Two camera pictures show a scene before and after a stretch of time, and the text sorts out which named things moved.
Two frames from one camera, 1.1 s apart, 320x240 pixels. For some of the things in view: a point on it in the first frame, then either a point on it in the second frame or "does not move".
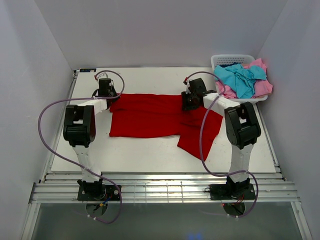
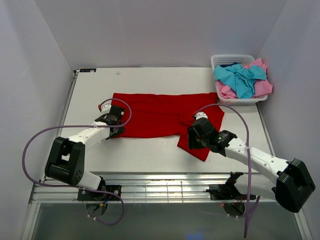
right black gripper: x=188 y=103 to x=193 y=141
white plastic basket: x=218 y=59 does not move
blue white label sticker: x=87 y=70 does not move
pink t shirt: x=262 y=87 does not move
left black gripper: x=111 y=94 to x=116 y=129
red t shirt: x=148 y=115 does not move
